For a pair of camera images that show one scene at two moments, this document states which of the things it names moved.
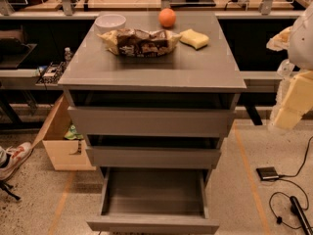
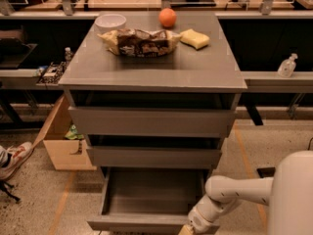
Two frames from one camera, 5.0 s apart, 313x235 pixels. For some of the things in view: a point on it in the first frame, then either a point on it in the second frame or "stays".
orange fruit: x=167 y=17 stays
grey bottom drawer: x=155 y=201 stays
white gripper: x=301 y=44 to x=198 y=221
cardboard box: x=66 y=155 stays
